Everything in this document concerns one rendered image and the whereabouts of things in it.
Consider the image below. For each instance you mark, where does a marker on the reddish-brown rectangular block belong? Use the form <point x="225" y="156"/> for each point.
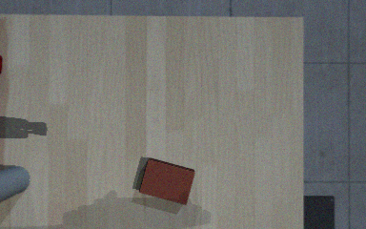
<point x="168" y="181"/>

